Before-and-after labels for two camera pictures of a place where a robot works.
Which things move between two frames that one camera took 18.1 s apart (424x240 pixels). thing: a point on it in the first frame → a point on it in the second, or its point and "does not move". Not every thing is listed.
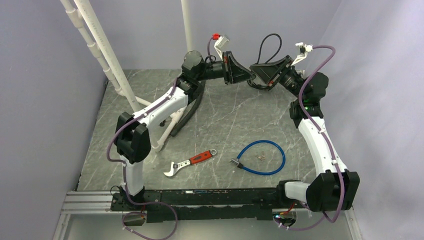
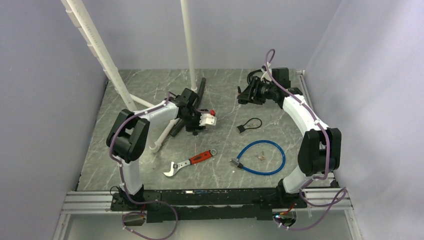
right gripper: [270, 72] → [249, 96]
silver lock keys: [261, 157] does not move
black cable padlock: [275, 53] → [241, 127]
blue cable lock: [236, 161] does not move
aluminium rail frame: [83, 202] does not move
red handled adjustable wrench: [197, 159] does not move
